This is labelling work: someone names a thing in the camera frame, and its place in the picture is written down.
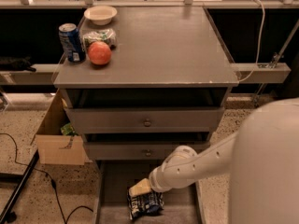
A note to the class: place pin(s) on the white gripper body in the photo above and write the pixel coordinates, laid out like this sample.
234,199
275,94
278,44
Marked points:
154,180

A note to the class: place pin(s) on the blue chip bag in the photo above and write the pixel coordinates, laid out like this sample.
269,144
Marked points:
149,204

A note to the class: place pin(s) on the grey bottom drawer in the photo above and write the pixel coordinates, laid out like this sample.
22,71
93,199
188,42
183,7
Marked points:
181,206

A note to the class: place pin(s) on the grey drawer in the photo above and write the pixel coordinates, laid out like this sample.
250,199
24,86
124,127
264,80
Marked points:
141,146
178,110
181,206

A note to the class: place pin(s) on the black object on rail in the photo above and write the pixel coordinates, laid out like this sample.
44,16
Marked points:
16,64

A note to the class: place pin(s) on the blue soda can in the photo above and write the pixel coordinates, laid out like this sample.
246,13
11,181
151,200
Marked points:
71,42

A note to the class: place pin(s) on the green packet in box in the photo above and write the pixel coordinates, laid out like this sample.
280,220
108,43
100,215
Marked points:
68,129

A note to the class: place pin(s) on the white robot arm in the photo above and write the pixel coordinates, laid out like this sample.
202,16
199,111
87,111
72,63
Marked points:
262,158

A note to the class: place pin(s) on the white bowl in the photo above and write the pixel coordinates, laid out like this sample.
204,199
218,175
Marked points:
100,15

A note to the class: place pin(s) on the cardboard box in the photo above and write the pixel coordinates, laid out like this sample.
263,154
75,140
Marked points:
53,146

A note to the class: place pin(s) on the grey top drawer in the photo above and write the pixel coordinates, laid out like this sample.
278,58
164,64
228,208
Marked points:
178,110

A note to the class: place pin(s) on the grey middle drawer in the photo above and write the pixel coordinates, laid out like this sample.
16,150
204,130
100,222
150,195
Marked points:
141,146

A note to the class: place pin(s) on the red apple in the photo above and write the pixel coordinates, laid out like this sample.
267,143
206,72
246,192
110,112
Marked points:
99,53

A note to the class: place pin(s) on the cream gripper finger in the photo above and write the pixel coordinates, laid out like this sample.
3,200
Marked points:
140,188

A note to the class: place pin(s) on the black metal floor bar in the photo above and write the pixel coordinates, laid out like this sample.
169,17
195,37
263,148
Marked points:
18,182

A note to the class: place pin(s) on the grey drawer cabinet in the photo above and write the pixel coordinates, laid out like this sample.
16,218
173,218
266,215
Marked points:
158,47

